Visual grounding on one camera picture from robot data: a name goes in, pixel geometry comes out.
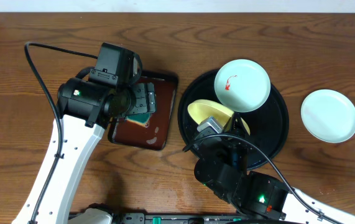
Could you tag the green yellow sponge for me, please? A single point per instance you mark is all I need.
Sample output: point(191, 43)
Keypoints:
point(140, 119)

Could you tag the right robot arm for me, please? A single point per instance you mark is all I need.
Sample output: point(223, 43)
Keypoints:
point(261, 197)

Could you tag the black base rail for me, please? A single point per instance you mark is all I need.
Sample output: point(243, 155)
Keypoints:
point(141, 218)

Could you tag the light blue plate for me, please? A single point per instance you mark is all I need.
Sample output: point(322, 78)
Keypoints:
point(329, 116)
point(242, 85)

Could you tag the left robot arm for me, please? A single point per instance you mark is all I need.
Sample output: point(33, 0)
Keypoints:
point(84, 111)

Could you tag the yellow plate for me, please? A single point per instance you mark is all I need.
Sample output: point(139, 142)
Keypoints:
point(199, 110)

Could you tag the rectangular black brown tray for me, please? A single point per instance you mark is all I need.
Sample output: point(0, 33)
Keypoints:
point(154, 136)

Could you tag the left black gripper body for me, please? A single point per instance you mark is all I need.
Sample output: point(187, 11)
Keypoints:
point(142, 101)

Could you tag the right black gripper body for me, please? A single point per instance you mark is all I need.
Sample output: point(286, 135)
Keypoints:
point(238, 157)

